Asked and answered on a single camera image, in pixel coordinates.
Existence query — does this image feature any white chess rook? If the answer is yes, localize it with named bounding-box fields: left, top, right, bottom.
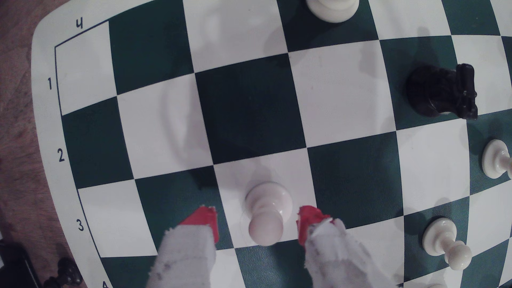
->
left=306, top=0, right=360, bottom=23

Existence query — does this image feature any black chess piece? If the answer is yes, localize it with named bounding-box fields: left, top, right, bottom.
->
left=43, top=257, right=83, bottom=288

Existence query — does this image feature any white chess pawn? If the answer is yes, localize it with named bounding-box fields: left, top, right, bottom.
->
left=245, top=182, right=293, bottom=246
left=481, top=139, right=512, bottom=179
left=422, top=217, right=473, bottom=271

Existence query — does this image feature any dark boxy object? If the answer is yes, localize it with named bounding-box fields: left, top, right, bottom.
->
left=0, top=239, right=41, bottom=288

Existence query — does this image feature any green and white chess mat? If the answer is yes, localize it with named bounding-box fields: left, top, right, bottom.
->
left=31, top=0, right=512, bottom=288

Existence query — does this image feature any black chess knight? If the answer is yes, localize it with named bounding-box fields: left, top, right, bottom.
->
left=406, top=63, right=478, bottom=121

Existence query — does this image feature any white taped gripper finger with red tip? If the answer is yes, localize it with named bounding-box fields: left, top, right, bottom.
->
left=146, top=205, right=220, bottom=288
left=297, top=205, right=401, bottom=288

